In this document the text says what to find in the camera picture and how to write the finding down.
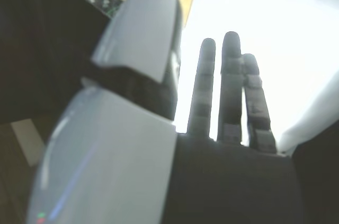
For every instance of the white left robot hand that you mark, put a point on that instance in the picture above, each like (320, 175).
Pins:
(111, 155)

